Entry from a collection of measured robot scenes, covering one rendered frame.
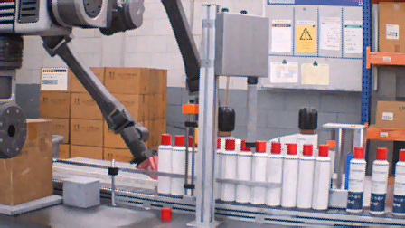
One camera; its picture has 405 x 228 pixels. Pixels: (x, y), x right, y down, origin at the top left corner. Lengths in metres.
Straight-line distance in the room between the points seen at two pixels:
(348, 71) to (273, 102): 0.93
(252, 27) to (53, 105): 4.01
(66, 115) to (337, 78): 2.80
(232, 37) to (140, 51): 5.16
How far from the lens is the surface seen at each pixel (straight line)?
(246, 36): 1.72
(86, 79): 2.02
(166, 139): 1.95
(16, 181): 1.87
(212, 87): 1.70
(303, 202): 1.79
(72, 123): 5.49
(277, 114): 6.27
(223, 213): 1.86
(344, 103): 6.15
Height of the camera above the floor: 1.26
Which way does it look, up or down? 3 degrees down
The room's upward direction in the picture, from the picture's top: 2 degrees clockwise
